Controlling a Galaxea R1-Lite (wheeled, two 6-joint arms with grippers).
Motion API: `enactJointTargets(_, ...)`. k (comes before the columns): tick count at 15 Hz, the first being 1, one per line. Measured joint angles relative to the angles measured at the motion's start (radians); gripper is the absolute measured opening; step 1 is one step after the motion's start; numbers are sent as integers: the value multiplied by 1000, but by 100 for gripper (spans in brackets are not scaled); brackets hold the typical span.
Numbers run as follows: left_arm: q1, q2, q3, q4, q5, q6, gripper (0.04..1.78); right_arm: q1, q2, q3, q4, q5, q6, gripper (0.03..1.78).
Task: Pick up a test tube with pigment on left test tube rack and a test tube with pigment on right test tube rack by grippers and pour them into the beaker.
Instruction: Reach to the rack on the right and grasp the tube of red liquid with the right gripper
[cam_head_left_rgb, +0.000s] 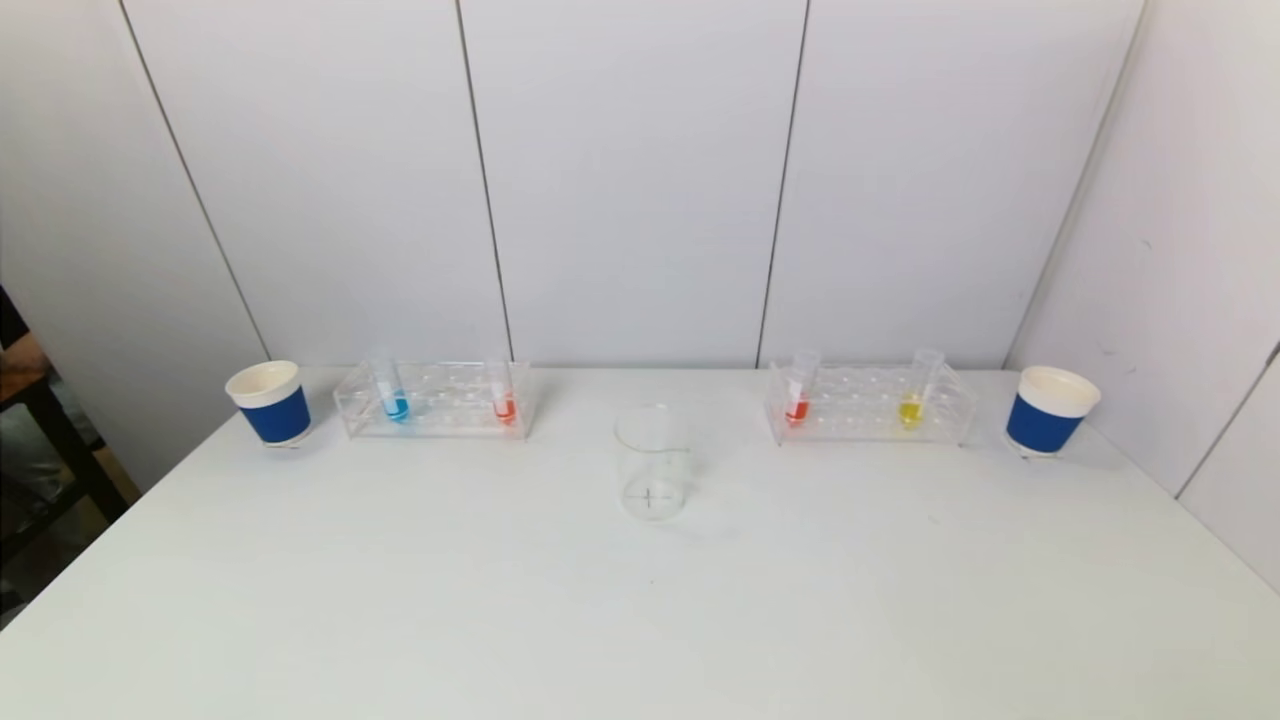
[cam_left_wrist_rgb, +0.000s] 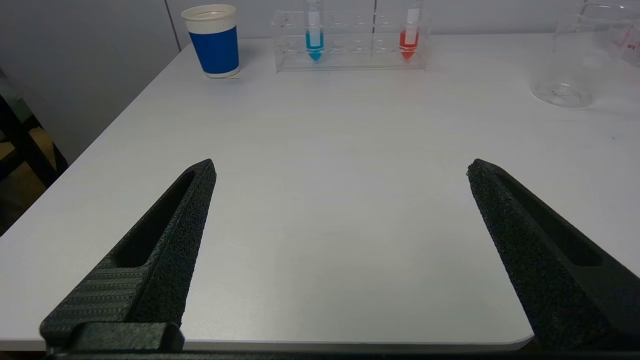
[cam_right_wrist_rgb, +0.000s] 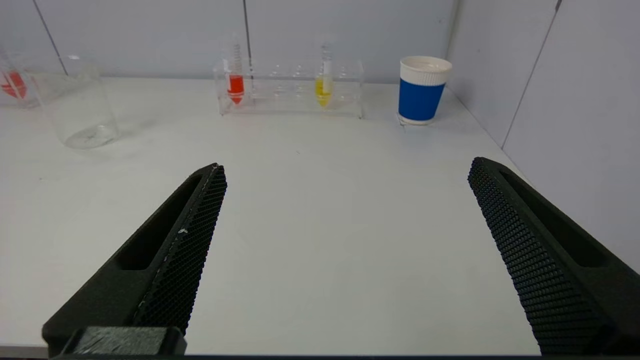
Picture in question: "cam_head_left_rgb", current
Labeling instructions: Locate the black framed wooden table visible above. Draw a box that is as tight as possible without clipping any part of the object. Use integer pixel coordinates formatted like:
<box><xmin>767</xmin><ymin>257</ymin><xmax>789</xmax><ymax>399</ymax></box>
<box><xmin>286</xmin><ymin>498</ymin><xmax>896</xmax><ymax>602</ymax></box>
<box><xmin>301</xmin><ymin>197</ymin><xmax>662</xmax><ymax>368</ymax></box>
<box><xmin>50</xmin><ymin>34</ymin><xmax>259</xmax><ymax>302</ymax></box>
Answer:
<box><xmin>0</xmin><ymin>368</ymin><xmax>131</xmax><ymax>571</ymax></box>

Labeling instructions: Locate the blue white paper cup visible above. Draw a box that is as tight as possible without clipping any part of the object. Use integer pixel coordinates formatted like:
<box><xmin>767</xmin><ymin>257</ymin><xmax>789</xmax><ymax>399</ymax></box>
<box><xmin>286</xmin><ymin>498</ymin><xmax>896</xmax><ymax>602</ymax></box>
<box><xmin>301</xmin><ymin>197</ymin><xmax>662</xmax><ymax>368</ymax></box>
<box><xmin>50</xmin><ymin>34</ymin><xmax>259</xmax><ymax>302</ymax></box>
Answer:
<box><xmin>1005</xmin><ymin>365</ymin><xmax>1103</xmax><ymax>459</ymax></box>
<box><xmin>225</xmin><ymin>360</ymin><xmax>313</xmax><ymax>448</ymax></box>

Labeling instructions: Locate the clear acrylic test tube rack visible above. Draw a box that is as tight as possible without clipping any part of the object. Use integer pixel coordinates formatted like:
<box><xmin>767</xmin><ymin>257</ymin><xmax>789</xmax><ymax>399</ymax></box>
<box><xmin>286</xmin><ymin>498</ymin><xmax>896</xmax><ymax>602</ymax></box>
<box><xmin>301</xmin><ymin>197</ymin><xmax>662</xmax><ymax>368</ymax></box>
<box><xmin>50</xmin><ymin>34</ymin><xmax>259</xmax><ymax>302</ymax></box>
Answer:
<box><xmin>333</xmin><ymin>360</ymin><xmax>533</xmax><ymax>441</ymax></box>
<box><xmin>765</xmin><ymin>362</ymin><xmax>979</xmax><ymax>448</ymax></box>

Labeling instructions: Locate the test tube with yellow pigment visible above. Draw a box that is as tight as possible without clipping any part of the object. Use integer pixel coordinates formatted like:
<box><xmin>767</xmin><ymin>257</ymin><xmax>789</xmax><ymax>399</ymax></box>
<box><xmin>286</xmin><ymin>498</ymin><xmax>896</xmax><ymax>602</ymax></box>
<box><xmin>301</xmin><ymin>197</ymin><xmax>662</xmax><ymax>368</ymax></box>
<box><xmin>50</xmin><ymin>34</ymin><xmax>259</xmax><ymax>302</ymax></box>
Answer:
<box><xmin>897</xmin><ymin>348</ymin><xmax>946</xmax><ymax>429</ymax></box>

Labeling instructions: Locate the test tube with blue pigment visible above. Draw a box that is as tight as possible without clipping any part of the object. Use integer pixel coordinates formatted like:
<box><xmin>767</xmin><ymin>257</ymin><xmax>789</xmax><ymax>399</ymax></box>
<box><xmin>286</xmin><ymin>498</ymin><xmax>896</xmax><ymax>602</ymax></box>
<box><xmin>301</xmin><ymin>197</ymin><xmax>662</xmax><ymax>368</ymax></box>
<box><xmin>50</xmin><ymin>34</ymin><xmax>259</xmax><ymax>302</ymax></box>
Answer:
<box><xmin>372</xmin><ymin>350</ymin><xmax>411</xmax><ymax>424</ymax></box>

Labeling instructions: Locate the graduated clear plastic test tube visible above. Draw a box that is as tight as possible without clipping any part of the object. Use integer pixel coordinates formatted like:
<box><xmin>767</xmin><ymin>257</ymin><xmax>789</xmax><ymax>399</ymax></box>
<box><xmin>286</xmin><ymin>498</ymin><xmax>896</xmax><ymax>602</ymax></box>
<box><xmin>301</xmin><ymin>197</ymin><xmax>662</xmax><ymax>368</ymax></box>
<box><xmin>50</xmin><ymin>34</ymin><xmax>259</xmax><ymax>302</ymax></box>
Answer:
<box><xmin>783</xmin><ymin>350</ymin><xmax>823</xmax><ymax>426</ymax></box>

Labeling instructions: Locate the test tube with red pigment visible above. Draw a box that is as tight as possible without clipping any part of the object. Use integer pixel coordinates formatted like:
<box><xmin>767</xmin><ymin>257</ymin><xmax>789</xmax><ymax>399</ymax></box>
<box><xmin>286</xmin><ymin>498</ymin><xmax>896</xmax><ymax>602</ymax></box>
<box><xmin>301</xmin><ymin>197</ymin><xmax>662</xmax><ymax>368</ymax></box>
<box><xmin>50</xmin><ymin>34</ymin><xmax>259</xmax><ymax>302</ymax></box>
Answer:
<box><xmin>488</xmin><ymin>355</ymin><xmax>519</xmax><ymax>426</ymax></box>

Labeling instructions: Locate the clear glass beaker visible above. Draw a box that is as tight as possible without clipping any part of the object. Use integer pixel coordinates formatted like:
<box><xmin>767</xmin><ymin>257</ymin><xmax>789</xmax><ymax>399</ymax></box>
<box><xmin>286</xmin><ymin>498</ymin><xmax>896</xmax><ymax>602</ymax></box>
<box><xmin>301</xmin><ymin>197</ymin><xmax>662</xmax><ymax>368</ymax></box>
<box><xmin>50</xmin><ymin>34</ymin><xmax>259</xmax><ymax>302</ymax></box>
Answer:
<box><xmin>614</xmin><ymin>404</ymin><xmax>693</xmax><ymax>523</ymax></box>

